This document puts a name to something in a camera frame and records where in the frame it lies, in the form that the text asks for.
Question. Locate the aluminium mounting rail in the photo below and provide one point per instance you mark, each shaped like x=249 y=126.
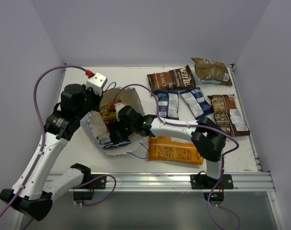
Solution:
x=181 y=182

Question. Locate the blue white snack bag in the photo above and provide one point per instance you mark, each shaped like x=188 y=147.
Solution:
x=197 y=103

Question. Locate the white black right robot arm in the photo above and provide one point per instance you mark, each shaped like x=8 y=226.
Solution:
x=208 y=139

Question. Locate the dark brown chips bag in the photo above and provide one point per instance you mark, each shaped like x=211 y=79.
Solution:
x=227 y=116

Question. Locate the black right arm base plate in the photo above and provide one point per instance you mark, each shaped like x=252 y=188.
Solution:
x=201 y=181

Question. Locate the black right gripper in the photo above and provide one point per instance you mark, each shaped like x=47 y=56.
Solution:
x=114 y=126

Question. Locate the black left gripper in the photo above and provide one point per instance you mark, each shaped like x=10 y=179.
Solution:
x=95 y=96

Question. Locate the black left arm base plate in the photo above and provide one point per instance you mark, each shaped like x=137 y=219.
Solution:
x=86 y=193

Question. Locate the brown kettle chips bag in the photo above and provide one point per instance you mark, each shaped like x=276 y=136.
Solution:
x=173 y=80

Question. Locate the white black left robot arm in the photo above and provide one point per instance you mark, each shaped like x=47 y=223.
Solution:
x=31 y=194

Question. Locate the colourful red candy bag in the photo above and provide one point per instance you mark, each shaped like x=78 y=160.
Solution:
x=107 y=113

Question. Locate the blue checkered paper bag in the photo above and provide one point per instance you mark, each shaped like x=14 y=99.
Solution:
x=93 y=125

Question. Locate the orange brown snack bag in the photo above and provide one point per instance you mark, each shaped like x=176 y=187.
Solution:
x=173 y=149

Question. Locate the light blue snack bag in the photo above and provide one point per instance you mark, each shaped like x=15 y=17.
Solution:
x=212 y=71

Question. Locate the blue white milk snack pack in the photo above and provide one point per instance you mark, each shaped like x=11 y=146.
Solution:
x=106 y=143

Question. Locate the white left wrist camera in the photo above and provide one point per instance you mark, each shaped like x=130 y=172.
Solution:
x=96 y=81

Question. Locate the dark blue snack bag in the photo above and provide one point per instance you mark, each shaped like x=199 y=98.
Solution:
x=168 y=104

